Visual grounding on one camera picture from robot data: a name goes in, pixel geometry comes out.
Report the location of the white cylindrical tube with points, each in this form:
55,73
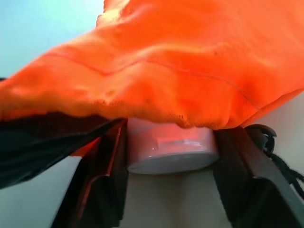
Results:
171,159

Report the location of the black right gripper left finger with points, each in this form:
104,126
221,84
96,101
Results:
102,190

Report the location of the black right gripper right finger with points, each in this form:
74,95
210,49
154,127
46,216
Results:
249,190

